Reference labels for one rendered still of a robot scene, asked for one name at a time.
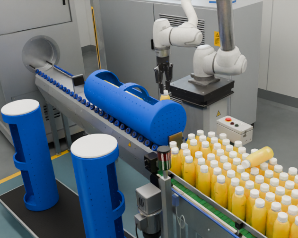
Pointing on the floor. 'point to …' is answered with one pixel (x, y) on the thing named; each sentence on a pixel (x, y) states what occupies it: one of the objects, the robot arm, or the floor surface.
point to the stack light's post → (167, 207)
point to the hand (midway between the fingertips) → (164, 87)
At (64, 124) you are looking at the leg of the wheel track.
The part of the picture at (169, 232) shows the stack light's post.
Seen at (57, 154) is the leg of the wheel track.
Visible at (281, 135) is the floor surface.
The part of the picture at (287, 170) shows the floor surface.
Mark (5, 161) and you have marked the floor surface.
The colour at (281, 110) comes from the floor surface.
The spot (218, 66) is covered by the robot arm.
